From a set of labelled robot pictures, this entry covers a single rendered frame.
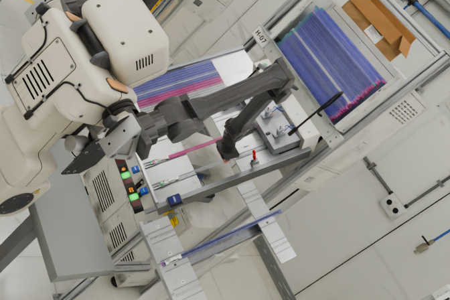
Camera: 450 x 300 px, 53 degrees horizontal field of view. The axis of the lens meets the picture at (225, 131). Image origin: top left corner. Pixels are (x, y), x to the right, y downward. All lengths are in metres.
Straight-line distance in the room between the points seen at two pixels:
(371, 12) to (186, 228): 1.42
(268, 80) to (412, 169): 2.24
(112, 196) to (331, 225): 1.74
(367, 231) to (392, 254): 0.22
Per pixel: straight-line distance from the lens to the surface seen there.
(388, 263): 3.42
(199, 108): 1.19
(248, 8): 4.49
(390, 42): 2.40
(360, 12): 2.52
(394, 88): 1.95
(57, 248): 1.60
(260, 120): 2.01
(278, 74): 1.31
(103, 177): 2.62
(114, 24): 1.13
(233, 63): 2.30
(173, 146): 1.99
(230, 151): 1.83
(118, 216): 2.48
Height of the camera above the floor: 1.72
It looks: 21 degrees down
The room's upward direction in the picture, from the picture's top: 48 degrees clockwise
